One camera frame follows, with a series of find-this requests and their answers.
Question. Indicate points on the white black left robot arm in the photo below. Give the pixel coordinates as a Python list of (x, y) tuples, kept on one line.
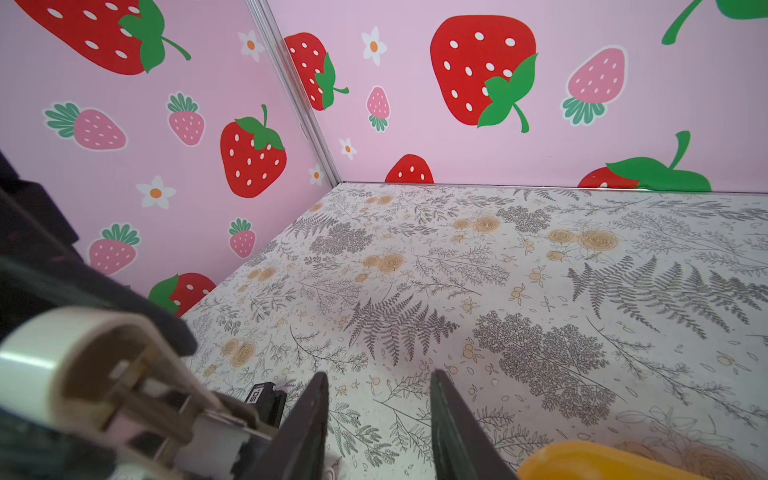
[(40, 269)]

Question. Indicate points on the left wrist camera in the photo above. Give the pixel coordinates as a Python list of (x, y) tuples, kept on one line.
[(268, 401)]

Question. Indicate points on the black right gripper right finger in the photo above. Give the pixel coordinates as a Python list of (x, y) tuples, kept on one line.
[(461, 449)]

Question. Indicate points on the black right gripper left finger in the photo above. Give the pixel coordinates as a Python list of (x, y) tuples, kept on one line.
[(298, 449)]

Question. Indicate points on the aluminium corner post left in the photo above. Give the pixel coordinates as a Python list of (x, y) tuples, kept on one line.
[(276, 47)]

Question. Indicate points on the yellow plastic tray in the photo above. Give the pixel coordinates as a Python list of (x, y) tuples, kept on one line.
[(590, 461)]

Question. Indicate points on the pink white stapler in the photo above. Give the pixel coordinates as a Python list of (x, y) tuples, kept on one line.
[(95, 394)]

